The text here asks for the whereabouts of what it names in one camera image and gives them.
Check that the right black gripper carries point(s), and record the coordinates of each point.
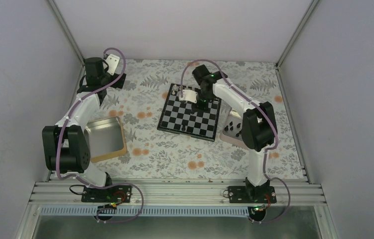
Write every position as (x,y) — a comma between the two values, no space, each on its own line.
(196,107)

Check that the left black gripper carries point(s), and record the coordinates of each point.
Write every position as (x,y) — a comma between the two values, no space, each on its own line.
(120,84)

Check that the black chess king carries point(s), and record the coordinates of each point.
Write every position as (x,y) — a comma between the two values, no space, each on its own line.
(183,127)

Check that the silver tin with black pieces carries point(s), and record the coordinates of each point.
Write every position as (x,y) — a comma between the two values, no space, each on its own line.
(232,130)

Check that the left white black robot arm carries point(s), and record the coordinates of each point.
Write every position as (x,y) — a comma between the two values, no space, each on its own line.
(66,149)

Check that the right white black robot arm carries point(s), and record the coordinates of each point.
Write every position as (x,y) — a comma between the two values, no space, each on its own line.
(258,127)

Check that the black grey chess board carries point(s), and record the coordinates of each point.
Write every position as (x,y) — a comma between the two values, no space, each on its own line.
(175,113)

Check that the floral patterned table mat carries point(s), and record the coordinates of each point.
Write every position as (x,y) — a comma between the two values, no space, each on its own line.
(165,139)

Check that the empty gold silver tin lid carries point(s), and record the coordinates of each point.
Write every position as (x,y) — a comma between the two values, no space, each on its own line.
(105,139)

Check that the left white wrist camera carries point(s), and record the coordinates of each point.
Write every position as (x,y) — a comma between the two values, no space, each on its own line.
(112,62)

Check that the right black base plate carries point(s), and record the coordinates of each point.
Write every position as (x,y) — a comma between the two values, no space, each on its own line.
(245,195)

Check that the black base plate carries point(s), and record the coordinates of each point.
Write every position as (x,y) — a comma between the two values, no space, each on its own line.
(245,195)
(118,194)

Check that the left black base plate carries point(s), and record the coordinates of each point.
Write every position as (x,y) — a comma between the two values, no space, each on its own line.
(118,194)

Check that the aluminium rail frame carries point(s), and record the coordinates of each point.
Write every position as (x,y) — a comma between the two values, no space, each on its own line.
(176,193)

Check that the grey slotted cable duct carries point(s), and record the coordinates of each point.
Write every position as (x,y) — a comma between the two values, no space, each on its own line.
(146,211)

